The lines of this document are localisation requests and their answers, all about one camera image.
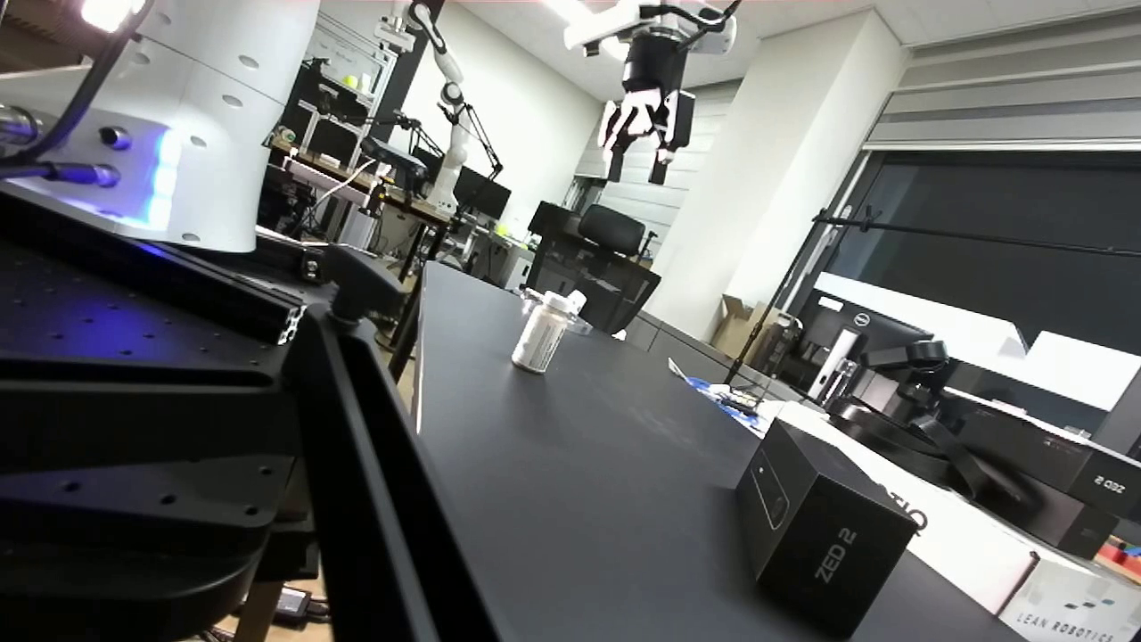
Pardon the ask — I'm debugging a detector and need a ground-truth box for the large black printer box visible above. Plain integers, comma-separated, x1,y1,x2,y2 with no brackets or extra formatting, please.
943,389,1141,563

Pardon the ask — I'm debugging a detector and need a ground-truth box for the brown cardboard box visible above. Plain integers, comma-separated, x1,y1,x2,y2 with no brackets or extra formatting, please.
708,293,778,364

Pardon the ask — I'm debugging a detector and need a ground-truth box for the grey power adapter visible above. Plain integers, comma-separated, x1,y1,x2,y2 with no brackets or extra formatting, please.
271,585,330,629

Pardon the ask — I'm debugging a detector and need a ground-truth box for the small white plastic bottle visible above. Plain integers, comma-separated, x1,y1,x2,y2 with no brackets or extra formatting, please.
510,297,580,377

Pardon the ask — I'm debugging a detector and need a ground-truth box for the grey window roller blind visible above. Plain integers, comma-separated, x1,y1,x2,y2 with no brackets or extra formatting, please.
863,32,1141,155

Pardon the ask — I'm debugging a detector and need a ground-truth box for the black ZED camera box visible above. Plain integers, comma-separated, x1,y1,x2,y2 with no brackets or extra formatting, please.
732,416,921,637

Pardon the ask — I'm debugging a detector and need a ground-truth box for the black background monitor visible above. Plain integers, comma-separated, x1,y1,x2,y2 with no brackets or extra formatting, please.
450,165,518,226

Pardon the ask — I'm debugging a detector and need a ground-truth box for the black perforated mounting platform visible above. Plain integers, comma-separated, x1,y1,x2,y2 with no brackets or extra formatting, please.
0,188,502,642

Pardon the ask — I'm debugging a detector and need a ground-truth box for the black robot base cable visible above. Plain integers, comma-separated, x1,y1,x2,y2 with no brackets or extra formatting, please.
0,0,161,173

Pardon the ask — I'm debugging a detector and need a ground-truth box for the cluttered background desk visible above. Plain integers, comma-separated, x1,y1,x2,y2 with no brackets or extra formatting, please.
259,52,457,266

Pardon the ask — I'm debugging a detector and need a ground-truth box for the blue printed paper sheet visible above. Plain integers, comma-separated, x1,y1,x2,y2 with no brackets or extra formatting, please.
663,354,765,421

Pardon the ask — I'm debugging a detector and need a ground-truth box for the black boxy device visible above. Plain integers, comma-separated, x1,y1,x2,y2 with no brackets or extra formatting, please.
806,297,954,437

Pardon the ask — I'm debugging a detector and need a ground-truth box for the red orange small item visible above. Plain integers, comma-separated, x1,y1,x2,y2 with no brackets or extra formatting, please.
1093,532,1141,583

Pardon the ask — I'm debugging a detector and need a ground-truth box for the white paper window sheet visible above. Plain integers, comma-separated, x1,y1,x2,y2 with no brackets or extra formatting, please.
814,266,1035,364
1015,327,1141,414

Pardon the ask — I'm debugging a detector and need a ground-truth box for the small white carton box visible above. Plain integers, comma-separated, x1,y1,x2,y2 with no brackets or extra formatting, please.
993,551,1141,642

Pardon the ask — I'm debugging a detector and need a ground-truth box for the black office chair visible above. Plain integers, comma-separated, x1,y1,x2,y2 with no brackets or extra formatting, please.
525,196,586,297
573,202,663,338

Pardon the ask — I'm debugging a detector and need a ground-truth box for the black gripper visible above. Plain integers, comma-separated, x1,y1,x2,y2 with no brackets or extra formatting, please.
598,30,699,188

